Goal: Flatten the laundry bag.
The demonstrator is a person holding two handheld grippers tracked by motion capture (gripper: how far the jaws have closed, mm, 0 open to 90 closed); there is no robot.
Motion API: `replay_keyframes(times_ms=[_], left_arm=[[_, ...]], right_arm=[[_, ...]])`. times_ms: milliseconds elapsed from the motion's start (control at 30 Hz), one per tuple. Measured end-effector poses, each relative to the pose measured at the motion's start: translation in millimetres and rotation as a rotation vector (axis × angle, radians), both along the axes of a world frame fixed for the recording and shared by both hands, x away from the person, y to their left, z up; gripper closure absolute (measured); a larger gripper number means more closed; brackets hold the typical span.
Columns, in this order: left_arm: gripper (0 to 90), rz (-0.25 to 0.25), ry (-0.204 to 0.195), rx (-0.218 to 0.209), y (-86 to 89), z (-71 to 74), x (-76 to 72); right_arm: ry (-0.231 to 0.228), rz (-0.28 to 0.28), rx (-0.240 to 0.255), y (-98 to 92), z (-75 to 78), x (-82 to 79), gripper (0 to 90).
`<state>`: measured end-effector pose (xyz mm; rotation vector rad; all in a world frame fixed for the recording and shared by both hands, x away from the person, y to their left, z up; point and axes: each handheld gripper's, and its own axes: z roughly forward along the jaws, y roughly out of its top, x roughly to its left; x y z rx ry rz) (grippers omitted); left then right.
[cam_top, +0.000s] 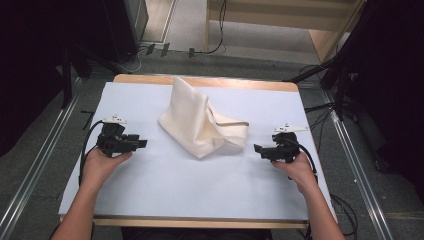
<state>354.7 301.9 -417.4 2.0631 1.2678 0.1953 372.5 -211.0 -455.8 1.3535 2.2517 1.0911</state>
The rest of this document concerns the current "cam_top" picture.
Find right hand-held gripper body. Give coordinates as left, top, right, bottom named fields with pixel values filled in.
left=270, top=123, right=310, bottom=165

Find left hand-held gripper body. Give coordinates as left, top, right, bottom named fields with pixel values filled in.
left=96, top=115, right=140, bottom=158

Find cream white towel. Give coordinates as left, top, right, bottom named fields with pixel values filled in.
left=157, top=75, right=251, bottom=160

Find person's left hand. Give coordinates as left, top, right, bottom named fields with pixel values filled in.
left=81, top=147, right=134, bottom=192

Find person's right hand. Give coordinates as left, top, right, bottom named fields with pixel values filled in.
left=271, top=151, right=320, bottom=197

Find white table mat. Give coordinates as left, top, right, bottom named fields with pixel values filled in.
left=58, top=81, right=335, bottom=223

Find black metal stand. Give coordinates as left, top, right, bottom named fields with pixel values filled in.
left=282, top=49, right=359, bottom=122

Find wooden table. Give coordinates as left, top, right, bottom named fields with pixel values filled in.
left=58, top=73, right=338, bottom=231

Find dark cabinet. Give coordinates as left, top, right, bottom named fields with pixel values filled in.
left=101, top=0, right=150, bottom=65

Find black curtain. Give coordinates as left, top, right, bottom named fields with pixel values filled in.
left=333, top=0, right=424, bottom=201
left=0, top=0, right=111, bottom=158

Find light wooden shelf unit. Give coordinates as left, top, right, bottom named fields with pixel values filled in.
left=204, top=0, right=368, bottom=64

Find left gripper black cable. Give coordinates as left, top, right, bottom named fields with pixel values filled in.
left=77, top=120, right=105, bottom=187

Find white floor cable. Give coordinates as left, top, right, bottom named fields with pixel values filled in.
left=114, top=45, right=149, bottom=75

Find metal floor rail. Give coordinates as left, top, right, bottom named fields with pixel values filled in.
left=0, top=77, right=83, bottom=240
left=320, top=89, right=396, bottom=240

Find black floor cables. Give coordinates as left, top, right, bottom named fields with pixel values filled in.
left=329, top=193, right=360, bottom=240

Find hanging black cable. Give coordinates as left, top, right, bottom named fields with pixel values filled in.
left=193, top=0, right=228, bottom=56

